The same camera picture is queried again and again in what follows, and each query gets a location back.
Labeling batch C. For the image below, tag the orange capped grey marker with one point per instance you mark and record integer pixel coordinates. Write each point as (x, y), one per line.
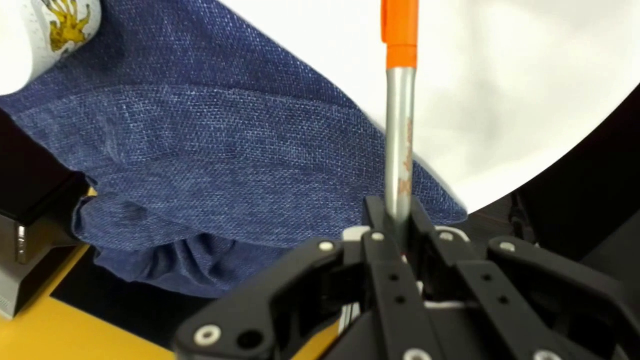
(400, 121)

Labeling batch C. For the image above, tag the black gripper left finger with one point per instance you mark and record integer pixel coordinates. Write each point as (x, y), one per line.
(300, 307)

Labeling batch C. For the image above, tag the blue knitted cloth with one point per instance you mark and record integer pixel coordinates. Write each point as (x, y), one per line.
(213, 160)

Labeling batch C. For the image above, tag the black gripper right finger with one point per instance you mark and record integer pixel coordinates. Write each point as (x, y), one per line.
(521, 301)

